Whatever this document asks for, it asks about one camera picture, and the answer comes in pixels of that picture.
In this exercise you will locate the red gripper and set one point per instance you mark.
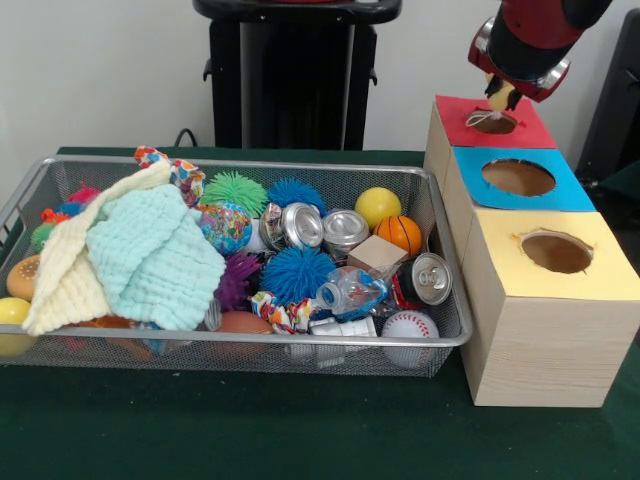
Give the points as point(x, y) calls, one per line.
point(480, 57)

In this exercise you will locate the yellow plush toy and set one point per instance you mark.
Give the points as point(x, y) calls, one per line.
point(500, 100)

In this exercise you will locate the crushed silver can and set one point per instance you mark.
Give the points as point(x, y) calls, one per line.
point(346, 232)

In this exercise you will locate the crushed can with printed label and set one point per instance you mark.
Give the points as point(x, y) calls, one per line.
point(295, 227)

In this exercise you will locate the mint green waffle cloth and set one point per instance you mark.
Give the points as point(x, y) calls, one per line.
point(150, 260)

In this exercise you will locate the cream waffle cloth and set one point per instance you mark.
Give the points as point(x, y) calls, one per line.
point(60, 280)

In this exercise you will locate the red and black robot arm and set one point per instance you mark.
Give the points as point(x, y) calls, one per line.
point(540, 35)

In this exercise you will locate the wooden box with three holes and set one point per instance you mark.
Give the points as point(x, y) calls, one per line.
point(540, 350)

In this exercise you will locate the silver mesh bin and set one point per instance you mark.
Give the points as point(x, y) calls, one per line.
point(225, 360)

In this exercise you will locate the dark green table cloth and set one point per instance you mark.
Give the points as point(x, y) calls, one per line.
point(625, 181)
point(250, 430)

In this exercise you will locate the yellow smiley ball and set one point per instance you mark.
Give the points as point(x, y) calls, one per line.
point(377, 206)

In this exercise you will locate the small orange basketball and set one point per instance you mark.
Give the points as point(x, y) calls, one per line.
point(398, 234)

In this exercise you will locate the crushed red soda can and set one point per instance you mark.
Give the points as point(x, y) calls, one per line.
point(430, 280)

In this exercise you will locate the white baseball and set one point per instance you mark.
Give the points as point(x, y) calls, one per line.
point(410, 330)

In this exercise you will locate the blue spiky ball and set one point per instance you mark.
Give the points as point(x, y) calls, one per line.
point(297, 275)

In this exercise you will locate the globe print ball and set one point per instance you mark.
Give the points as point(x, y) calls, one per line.
point(225, 230)

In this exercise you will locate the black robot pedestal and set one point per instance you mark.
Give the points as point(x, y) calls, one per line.
point(300, 90)

